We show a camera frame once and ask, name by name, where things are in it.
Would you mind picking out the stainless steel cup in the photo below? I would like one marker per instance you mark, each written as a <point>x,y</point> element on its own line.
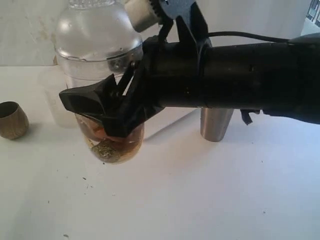
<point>214,123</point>

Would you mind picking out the clear plastic shaker body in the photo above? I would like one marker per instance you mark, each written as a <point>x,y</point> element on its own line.
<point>92,95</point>

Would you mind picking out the translucent plastic measuring cup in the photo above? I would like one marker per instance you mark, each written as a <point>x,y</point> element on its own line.
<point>52,82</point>

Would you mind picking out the clear domed shaker lid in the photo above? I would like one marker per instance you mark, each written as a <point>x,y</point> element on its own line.
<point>94,31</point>

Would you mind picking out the brown wooden cup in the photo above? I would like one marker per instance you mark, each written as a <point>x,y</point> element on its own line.
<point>14,122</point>

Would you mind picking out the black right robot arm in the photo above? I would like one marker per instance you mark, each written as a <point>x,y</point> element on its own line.
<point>278,79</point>

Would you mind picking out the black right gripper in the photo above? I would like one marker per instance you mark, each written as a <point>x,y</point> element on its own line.
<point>169,75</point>

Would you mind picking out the white rectangular tray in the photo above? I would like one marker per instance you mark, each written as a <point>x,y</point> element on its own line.
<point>166,118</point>

